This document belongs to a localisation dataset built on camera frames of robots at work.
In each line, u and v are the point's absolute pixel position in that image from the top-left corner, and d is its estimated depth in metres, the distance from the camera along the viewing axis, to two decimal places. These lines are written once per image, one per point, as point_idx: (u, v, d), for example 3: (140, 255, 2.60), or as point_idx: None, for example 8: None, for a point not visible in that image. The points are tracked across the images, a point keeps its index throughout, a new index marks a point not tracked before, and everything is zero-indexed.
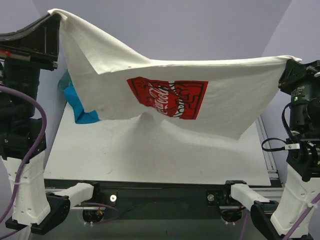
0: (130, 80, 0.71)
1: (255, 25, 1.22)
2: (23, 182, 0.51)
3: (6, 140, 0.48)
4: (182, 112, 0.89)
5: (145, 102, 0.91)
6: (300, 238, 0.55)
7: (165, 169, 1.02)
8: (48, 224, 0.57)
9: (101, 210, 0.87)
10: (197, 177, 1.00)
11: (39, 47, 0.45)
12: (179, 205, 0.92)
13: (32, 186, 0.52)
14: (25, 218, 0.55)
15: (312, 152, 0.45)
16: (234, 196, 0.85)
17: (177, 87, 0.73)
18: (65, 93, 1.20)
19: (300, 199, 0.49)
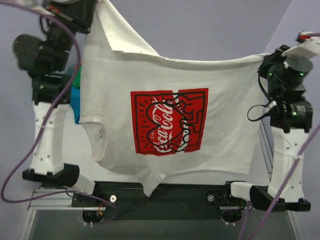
0: (135, 92, 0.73)
1: (256, 28, 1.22)
2: (51, 125, 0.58)
3: (41, 87, 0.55)
4: (186, 142, 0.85)
5: (144, 144, 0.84)
6: (297, 203, 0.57)
7: None
8: (62, 180, 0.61)
9: (101, 210, 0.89)
10: (198, 178, 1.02)
11: (80, 15, 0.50)
12: (179, 205, 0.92)
13: (55, 132, 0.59)
14: (41, 167, 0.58)
15: (287, 108, 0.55)
16: (235, 194, 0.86)
17: (182, 99, 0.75)
18: None
19: (287, 153, 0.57)
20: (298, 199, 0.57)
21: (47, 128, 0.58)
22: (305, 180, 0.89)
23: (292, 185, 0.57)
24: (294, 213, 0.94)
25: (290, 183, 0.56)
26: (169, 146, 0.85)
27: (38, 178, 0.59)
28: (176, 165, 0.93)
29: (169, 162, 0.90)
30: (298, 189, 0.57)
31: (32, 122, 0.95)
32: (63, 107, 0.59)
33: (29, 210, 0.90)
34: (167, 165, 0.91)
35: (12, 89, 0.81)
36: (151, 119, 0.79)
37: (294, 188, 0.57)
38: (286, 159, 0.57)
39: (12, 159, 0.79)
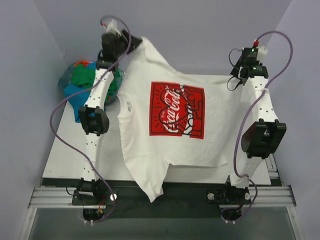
0: (155, 82, 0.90)
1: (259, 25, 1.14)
2: (104, 81, 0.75)
3: (103, 61, 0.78)
4: (192, 126, 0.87)
5: (155, 124, 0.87)
6: (274, 122, 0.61)
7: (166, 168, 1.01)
8: (104, 116, 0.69)
9: (101, 209, 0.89)
10: (198, 176, 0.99)
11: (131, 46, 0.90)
12: (179, 204, 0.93)
13: (107, 86, 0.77)
14: (92, 103, 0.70)
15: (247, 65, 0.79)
16: (235, 182, 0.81)
17: (186, 90, 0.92)
18: (65, 92, 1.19)
19: (257, 90, 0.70)
20: (275, 119, 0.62)
21: (101, 81, 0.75)
22: (305, 180, 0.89)
23: (265, 110, 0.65)
24: (295, 212, 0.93)
25: (261, 106, 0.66)
26: (176, 126, 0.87)
27: (87, 111, 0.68)
28: (185, 152, 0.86)
29: (179, 148, 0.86)
30: (272, 113, 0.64)
31: (30, 122, 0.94)
32: (110, 75, 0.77)
33: (29, 208, 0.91)
34: (176, 151, 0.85)
35: (10, 89, 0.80)
36: (163, 102, 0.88)
37: (269, 114, 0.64)
38: (256, 93, 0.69)
39: (10, 161, 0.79)
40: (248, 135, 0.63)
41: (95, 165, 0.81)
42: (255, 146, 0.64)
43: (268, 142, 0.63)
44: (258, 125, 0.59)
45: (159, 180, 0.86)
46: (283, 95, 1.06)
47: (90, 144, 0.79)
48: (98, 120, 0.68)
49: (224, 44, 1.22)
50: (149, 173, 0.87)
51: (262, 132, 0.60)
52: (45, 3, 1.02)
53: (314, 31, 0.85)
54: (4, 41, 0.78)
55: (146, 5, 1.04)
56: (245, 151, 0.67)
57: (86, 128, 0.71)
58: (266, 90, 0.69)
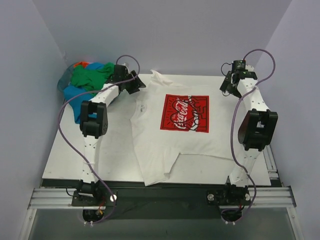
0: (168, 94, 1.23)
1: (259, 27, 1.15)
2: (110, 90, 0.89)
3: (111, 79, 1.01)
4: (197, 124, 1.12)
5: (167, 122, 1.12)
6: (267, 110, 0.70)
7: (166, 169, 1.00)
8: (105, 115, 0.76)
9: (101, 210, 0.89)
10: (197, 177, 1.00)
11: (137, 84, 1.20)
12: (179, 205, 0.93)
13: (112, 94, 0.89)
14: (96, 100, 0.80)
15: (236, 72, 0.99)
16: (234, 180, 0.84)
17: (194, 100, 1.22)
18: (64, 93, 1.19)
19: (249, 87, 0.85)
20: (266, 111, 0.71)
21: (108, 89, 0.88)
22: (304, 180, 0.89)
23: (257, 102, 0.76)
24: (295, 213, 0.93)
25: (253, 98, 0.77)
26: (184, 124, 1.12)
27: (91, 106, 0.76)
28: (190, 144, 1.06)
29: (186, 139, 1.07)
30: (262, 105, 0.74)
31: (30, 123, 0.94)
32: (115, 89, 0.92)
33: (28, 209, 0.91)
34: (183, 142, 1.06)
35: (9, 90, 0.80)
36: (174, 108, 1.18)
37: (260, 105, 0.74)
38: (248, 89, 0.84)
39: (9, 162, 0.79)
40: (245, 125, 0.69)
41: (94, 167, 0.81)
42: (252, 135, 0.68)
43: (262, 132, 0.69)
44: (252, 112, 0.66)
45: (163, 166, 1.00)
46: (282, 97, 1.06)
47: (88, 147, 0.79)
48: (99, 116, 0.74)
49: (223, 45, 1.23)
50: (152, 159, 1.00)
51: (256, 119, 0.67)
52: (45, 4, 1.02)
53: (313, 32, 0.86)
54: (4, 42, 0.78)
55: (145, 6, 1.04)
56: (242, 142, 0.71)
57: (83, 129, 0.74)
58: (256, 86, 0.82)
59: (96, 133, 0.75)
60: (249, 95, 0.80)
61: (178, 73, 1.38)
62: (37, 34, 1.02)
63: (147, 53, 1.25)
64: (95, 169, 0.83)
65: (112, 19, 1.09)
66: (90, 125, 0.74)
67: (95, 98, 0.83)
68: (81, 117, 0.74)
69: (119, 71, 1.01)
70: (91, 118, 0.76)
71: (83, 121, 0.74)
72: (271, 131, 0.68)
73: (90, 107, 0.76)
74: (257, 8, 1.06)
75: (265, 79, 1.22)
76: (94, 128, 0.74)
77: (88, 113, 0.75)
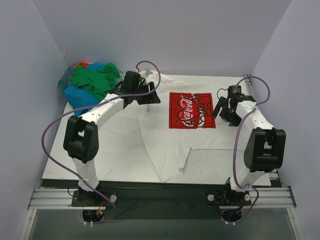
0: (172, 92, 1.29)
1: (259, 28, 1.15)
2: (112, 104, 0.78)
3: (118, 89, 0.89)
4: (204, 121, 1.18)
5: (175, 120, 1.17)
6: (272, 129, 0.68)
7: (169, 169, 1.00)
8: (93, 137, 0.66)
9: (101, 210, 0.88)
10: (197, 177, 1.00)
11: (151, 98, 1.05)
12: (179, 205, 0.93)
13: (111, 108, 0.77)
14: (88, 117, 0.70)
15: (232, 97, 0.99)
16: (234, 186, 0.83)
17: (197, 97, 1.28)
18: (65, 93, 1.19)
19: (250, 107, 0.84)
20: (271, 128, 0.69)
21: (108, 102, 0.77)
22: (304, 181, 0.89)
23: (260, 121, 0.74)
24: (295, 213, 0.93)
25: (255, 118, 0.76)
26: (192, 121, 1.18)
27: (81, 123, 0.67)
28: (199, 141, 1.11)
29: (194, 136, 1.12)
30: (266, 123, 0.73)
31: (30, 123, 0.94)
32: (119, 102, 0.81)
33: (29, 209, 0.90)
34: (193, 139, 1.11)
35: (9, 91, 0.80)
36: (179, 105, 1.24)
37: (263, 124, 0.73)
38: (248, 110, 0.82)
39: (9, 162, 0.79)
40: (251, 146, 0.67)
41: (89, 181, 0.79)
42: (259, 158, 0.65)
43: (271, 153, 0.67)
44: (257, 132, 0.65)
45: (177, 162, 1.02)
46: (282, 97, 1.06)
47: (78, 167, 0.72)
48: (84, 138, 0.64)
49: (223, 45, 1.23)
50: (167, 154, 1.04)
51: (262, 138, 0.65)
52: (45, 4, 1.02)
53: (314, 32, 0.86)
54: (4, 42, 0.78)
55: (145, 6, 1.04)
56: (249, 167, 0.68)
57: (69, 149, 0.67)
58: (256, 107, 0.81)
59: (81, 157, 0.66)
60: (250, 116, 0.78)
61: (179, 73, 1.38)
62: (36, 34, 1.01)
63: (148, 53, 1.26)
64: (91, 182, 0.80)
65: (112, 20, 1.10)
66: (75, 147, 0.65)
67: (89, 112, 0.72)
68: (67, 135, 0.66)
69: (130, 80, 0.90)
70: (78, 138, 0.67)
71: (69, 141, 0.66)
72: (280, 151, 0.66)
73: (78, 125, 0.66)
74: (256, 9, 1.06)
75: (265, 79, 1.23)
76: (78, 152, 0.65)
77: (75, 132, 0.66)
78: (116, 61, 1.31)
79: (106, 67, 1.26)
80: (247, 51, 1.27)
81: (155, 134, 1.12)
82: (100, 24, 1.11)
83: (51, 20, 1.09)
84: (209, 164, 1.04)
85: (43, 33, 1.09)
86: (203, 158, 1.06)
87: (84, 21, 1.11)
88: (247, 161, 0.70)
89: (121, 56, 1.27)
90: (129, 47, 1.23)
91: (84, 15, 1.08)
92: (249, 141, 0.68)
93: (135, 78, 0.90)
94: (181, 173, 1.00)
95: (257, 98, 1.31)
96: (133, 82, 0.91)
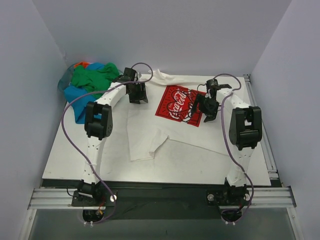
0: (169, 85, 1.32)
1: (258, 28, 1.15)
2: (117, 90, 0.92)
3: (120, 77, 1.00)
4: (190, 117, 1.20)
5: (163, 109, 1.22)
6: (248, 107, 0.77)
7: (144, 156, 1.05)
8: (110, 115, 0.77)
9: (101, 210, 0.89)
10: (196, 177, 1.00)
11: (144, 96, 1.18)
12: (179, 205, 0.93)
13: (118, 94, 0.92)
14: (101, 101, 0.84)
15: (210, 89, 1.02)
16: (234, 182, 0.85)
17: (193, 93, 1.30)
18: (65, 93, 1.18)
19: (226, 92, 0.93)
20: (248, 107, 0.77)
21: (115, 89, 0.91)
22: (304, 181, 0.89)
23: (238, 102, 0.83)
24: (295, 213, 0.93)
25: (233, 100, 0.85)
26: (178, 114, 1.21)
27: (98, 107, 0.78)
28: (186, 137, 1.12)
29: (175, 127, 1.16)
30: (243, 103, 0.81)
31: (30, 123, 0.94)
32: (122, 88, 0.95)
33: (29, 210, 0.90)
34: (171, 130, 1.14)
35: (9, 91, 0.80)
36: (173, 98, 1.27)
37: (241, 104, 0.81)
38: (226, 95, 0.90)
39: (9, 162, 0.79)
40: (234, 125, 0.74)
41: (95, 169, 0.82)
42: (243, 135, 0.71)
43: (251, 128, 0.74)
44: (237, 112, 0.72)
45: (151, 145, 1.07)
46: (282, 97, 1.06)
47: (92, 147, 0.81)
48: (103, 116, 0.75)
49: (224, 46, 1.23)
50: (144, 142, 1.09)
51: (242, 116, 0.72)
52: (45, 4, 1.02)
53: (314, 32, 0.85)
54: (3, 42, 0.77)
55: (145, 7, 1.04)
56: (235, 143, 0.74)
57: (88, 130, 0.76)
58: (233, 91, 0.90)
59: (99, 134, 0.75)
60: (228, 99, 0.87)
61: (179, 74, 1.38)
62: (36, 33, 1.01)
63: (148, 53, 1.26)
64: (97, 171, 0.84)
65: (112, 20, 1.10)
66: (94, 126, 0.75)
67: (101, 99, 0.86)
68: (87, 117, 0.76)
69: (129, 72, 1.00)
70: (96, 120, 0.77)
71: (89, 122, 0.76)
72: (259, 126, 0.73)
73: (96, 108, 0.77)
74: (256, 10, 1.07)
75: (265, 80, 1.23)
76: (98, 129, 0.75)
77: (93, 114, 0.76)
78: (116, 61, 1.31)
79: (106, 67, 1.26)
80: (246, 52, 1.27)
81: (154, 133, 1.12)
82: (99, 24, 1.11)
83: (51, 20, 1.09)
84: (209, 163, 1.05)
85: (44, 33, 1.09)
86: (203, 158, 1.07)
87: (84, 22, 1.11)
88: (232, 139, 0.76)
89: (121, 56, 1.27)
90: (129, 48, 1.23)
91: (84, 15, 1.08)
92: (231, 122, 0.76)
93: (134, 71, 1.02)
94: (150, 156, 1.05)
95: (257, 98, 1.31)
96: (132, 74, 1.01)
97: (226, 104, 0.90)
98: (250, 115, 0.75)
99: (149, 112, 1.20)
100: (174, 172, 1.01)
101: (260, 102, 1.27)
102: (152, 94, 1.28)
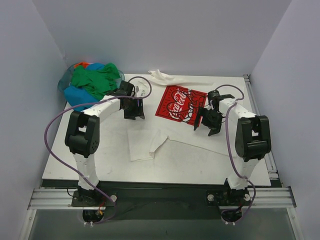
0: (169, 85, 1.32)
1: (258, 28, 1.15)
2: (110, 103, 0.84)
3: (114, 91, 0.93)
4: (190, 117, 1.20)
5: (163, 110, 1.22)
6: (255, 117, 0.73)
7: (144, 157, 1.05)
8: (96, 129, 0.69)
9: (101, 210, 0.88)
10: (196, 178, 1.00)
11: (141, 113, 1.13)
12: (179, 205, 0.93)
13: (110, 106, 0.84)
14: (89, 111, 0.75)
15: (212, 101, 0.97)
16: (234, 185, 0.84)
17: (193, 93, 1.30)
18: (65, 93, 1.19)
19: (230, 103, 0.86)
20: (254, 116, 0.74)
21: (107, 101, 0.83)
22: (304, 181, 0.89)
23: (243, 112, 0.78)
24: (295, 213, 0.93)
25: (237, 110, 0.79)
26: (178, 114, 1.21)
27: (84, 118, 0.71)
28: (186, 137, 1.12)
29: (175, 128, 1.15)
30: (249, 113, 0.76)
31: (30, 123, 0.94)
32: (116, 101, 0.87)
33: (28, 210, 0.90)
34: (171, 131, 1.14)
35: (9, 91, 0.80)
36: (173, 98, 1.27)
37: (247, 114, 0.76)
38: (229, 105, 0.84)
39: (9, 162, 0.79)
40: (240, 135, 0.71)
41: (89, 179, 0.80)
42: (250, 146, 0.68)
43: (260, 139, 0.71)
44: (243, 122, 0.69)
45: (151, 146, 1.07)
46: (282, 97, 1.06)
47: (79, 162, 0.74)
48: (87, 131, 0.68)
49: (224, 46, 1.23)
50: (145, 143, 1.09)
51: (249, 125, 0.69)
52: (45, 4, 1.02)
53: (314, 33, 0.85)
54: (3, 42, 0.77)
55: (145, 7, 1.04)
56: (242, 156, 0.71)
57: (71, 143, 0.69)
58: (237, 102, 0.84)
59: (83, 151, 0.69)
60: (232, 109, 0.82)
61: (179, 74, 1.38)
62: (36, 33, 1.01)
63: (148, 54, 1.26)
64: (91, 180, 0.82)
65: (112, 21, 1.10)
66: (77, 139, 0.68)
67: (90, 108, 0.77)
68: (69, 129, 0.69)
69: (125, 87, 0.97)
70: (79, 133, 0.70)
71: (71, 134, 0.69)
72: (267, 136, 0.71)
73: (81, 119, 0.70)
74: (255, 10, 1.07)
75: (265, 80, 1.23)
76: (80, 144, 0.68)
77: (77, 126, 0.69)
78: (116, 61, 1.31)
79: (106, 67, 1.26)
80: (246, 52, 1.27)
81: (154, 134, 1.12)
82: (99, 24, 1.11)
83: (51, 21, 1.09)
84: (209, 164, 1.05)
85: (44, 33, 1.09)
86: (204, 158, 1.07)
87: (84, 22, 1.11)
88: (239, 151, 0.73)
89: (121, 56, 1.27)
90: (129, 48, 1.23)
91: (84, 15, 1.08)
92: (237, 132, 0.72)
93: (130, 85, 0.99)
94: (150, 157, 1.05)
95: (257, 98, 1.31)
96: (127, 88, 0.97)
97: (230, 115, 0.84)
98: (257, 125, 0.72)
99: (149, 113, 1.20)
100: (174, 173, 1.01)
101: (260, 102, 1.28)
102: (152, 94, 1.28)
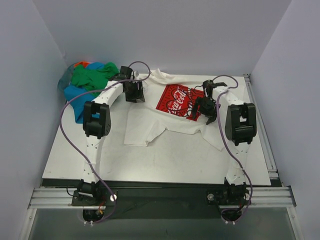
0: (168, 84, 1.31)
1: (259, 28, 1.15)
2: (114, 88, 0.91)
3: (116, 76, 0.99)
4: (188, 115, 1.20)
5: (162, 108, 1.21)
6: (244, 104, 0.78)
7: (144, 156, 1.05)
8: (107, 116, 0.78)
9: (101, 210, 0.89)
10: (195, 177, 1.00)
11: (141, 97, 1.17)
12: (178, 205, 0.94)
13: (115, 93, 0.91)
14: (99, 100, 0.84)
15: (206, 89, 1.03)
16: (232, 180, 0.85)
17: (192, 92, 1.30)
18: (65, 92, 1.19)
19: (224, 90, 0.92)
20: (242, 104, 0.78)
21: (111, 87, 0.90)
22: (304, 180, 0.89)
23: (233, 99, 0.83)
24: (295, 213, 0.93)
25: (228, 98, 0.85)
26: (177, 113, 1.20)
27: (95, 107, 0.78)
28: (183, 129, 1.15)
29: (172, 118, 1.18)
30: (238, 101, 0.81)
31: (29, 122, 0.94)
32: (119, 87, 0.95)
33: (29, 209, 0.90)
34: (170, 121, 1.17)
35: (9, 91, 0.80)
36: (172, 96, 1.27)
37: (236, 102, 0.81)
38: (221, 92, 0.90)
39: (8, 161, 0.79)
40: (229, 122, 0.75)
41: (95, 168, 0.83)
42: (238, 130, 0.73)
43: (247, 124, 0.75)
44: (232, 109, 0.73)
45: (147, 135, 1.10)
46: (282, 96, 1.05)
47: (90, 146, 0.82)
48: (101, 117, 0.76)
49: (224, 45, 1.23)
50: (144, 133, 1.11)
51: (237, 112, 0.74)
52: (44, 3, 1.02)
53: (314, 31, 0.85)
54: (3, 43, 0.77)
55: (145, 6, 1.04)
56: (231, 139, 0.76)
57: (87, 129, 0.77)
58: (228, 89, 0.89)
59: (99, 134, 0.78)
60: (224, 96, 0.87)
61: (179, 73, 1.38)
62: (36, 32, 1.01)
63: (147, 53, 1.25)
64: (97, 170, 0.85)
65: (112, 20, 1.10)
66: (93, 126, 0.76)
67: (99, 97, 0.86)
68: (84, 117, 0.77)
69: (125, 70, 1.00)
70: (93, 119, 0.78)
71: (86, 122, 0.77)
72: (254, 121, 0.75)
73: (93, 108, 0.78)
74: (256, 9, 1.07)
75: (265, 79, 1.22)
76: (96, 129, 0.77)
77: (91, 114, 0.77)
78: (116, 61, 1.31)
79: (106, 67, 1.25)
80: (246, 51, 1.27)
81: (151, 125, 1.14)
82: (99, 23, 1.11)
83: (51, 20, 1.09)
84: (209, 163, 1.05)
85: (44, 32, 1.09)
86: (203, 157, 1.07)
87: (83, 21, 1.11)
88: (228, 135, 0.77)
89: (121, 55, 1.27)
90: (129, 47, 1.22)
91: (83, 15, 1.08)
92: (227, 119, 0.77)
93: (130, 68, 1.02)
94: (145, 145, 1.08)
95: (257, 98, 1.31)
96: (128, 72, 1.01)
97: (222, 102, 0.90)
98: (245, 112, 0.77)
99: (149, 111, 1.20)
100: (173, 171, 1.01)
101: (260, 102, 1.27)
102: (151, 93, 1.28)
